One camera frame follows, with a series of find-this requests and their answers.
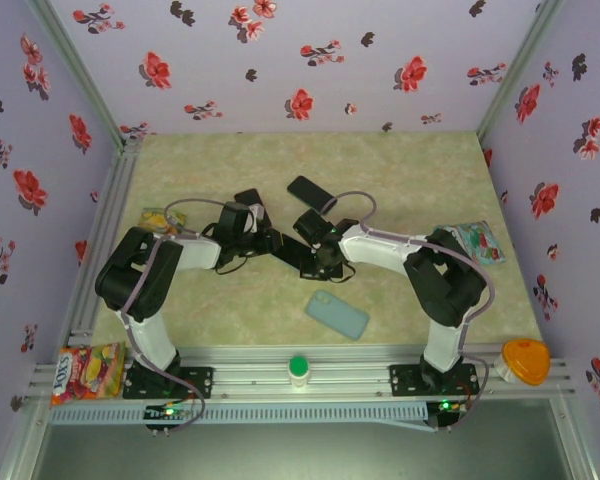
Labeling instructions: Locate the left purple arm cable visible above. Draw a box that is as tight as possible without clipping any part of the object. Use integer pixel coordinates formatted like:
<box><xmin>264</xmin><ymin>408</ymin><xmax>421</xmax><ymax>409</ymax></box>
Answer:
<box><xmin>119</xmin><ymin>198</ymin><xmax>231</xmax><ymax>434</ymax></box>

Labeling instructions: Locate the left controller circuit board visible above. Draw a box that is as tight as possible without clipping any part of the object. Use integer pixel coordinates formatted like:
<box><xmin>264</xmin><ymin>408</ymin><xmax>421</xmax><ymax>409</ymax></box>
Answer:
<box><xmin>144</xmin><ymin>402</ymin><xmax>204</xmax><ymax>434</ymax></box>

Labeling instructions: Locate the teal Fox's candy bag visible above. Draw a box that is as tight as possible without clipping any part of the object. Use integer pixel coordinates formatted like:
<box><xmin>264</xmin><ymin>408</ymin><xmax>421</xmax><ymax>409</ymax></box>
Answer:
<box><xmin>432</xmin><ymin>220</ymin><xmax>507</xmax><ymax>265</ymax></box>

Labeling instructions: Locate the white bottle green lid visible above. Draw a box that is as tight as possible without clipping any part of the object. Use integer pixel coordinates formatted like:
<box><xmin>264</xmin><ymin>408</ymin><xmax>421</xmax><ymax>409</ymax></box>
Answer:
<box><xmin>286</xmin><ymin>354</ymin><xmax>312</xmax><ymax>390</ymax></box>

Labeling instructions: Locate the yellow green candy bag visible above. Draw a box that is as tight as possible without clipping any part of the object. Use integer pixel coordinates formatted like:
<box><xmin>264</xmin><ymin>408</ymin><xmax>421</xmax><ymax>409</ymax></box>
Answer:
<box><xmin>138</xmin><ymin>207</ymin><xmax>188</xmax><ymax>236</ymax></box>

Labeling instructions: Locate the controller circuit board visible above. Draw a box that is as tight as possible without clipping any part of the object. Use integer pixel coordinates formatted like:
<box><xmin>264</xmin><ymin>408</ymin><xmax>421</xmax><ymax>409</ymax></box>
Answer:
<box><xmin>427</xmin><ymin>399</ymin><xmax>469</xmax><ymax>432</ymax></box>
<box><xmin>144</xmin><ymin>402</ymin><xmax>204</xmax><ymax>434</ymax></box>

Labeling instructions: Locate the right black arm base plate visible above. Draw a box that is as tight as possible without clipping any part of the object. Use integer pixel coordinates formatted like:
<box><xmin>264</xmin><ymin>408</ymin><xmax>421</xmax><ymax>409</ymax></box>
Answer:
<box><xmin>389</xmin><ymin>363</ymin><xmax>480</xmax><ymax>396</ymax></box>

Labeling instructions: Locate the orange lidded plastic container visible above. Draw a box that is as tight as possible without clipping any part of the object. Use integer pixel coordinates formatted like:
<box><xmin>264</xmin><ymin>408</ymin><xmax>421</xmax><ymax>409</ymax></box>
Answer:
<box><xmin>497</xmin><ymin>337</ymin><xmax>552</xmax><ymax>387</ymax></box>

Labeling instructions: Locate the red yellow Fox's candy bag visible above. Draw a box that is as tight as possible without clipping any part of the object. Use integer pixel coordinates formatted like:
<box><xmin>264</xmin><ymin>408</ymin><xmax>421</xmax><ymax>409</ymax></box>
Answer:
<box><xmin>49</xmin><ymin>341</ymin><xmax>127</xmax><ymax>406</ymax></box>

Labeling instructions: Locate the grey metal panel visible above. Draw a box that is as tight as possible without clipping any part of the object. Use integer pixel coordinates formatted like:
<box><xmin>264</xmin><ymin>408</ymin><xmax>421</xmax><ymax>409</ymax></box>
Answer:
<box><xmin>0</xmin><ymin>397</ymin><xmax>600</xmax><ymax>480</ymax></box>

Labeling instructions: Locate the aluminium side rail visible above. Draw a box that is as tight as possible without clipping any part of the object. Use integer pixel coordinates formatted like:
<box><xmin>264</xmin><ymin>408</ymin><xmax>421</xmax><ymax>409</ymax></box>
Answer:
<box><xmin>68</xmin><ymin>139</ymin><xmax>142</xmax><ymax>346</ymax></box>

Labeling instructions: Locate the long aluminium base rail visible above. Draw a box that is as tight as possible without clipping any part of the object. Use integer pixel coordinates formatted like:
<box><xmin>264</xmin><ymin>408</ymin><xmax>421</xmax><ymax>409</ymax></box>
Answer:
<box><xmin>27</xmin><ymin>344</ymin><xmax>579</xmax><ymax>401</ymax></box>

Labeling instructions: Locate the aluminium corner post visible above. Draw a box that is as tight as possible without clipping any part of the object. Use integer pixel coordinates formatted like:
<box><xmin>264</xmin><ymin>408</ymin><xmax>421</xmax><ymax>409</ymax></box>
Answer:
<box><xmin>24</xmin><ymin>0</ymin><xmax>131</xmax><ymax>146</ymax></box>
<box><xmin>474</xmin><ymin>0</ymin><xmax>566</xmax><ymax>146</ymax></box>

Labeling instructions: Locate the black screen smartphone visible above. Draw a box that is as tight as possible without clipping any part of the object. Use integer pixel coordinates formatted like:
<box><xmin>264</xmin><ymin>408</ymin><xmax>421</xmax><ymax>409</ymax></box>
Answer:
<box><xmin>233</xmin><ymin>187</ymin><xmax>264</xmax><ymax>211</ymax></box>

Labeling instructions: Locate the right controller circuit board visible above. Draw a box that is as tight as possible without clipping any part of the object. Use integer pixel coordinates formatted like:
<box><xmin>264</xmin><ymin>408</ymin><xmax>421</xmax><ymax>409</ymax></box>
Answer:
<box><xmin>427</xmin><ymin>399</ymin><xmax>469</xmax><ymax>432</ymax></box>

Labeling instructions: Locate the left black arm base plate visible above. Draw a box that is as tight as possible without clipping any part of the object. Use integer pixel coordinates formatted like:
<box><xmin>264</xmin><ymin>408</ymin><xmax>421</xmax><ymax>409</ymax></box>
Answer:
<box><xmin>123</xmin><ymin>366</ymin><xmax>215</xmax><ymax>400</ymax></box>

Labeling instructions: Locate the grey slotted cable duct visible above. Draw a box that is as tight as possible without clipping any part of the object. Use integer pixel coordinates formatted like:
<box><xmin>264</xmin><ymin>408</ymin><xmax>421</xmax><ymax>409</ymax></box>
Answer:
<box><xmin>49</xmin><ymin>399</ymin><xmax>429</xmax><ymax>426</ymax></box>

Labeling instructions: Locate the light blue phone case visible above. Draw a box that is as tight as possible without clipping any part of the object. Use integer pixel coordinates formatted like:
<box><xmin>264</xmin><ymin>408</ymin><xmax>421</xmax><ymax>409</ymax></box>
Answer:
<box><xmin>304</xmin><ymin>289</ymin><xmax>371</xmax><ymax>342</ymax></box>

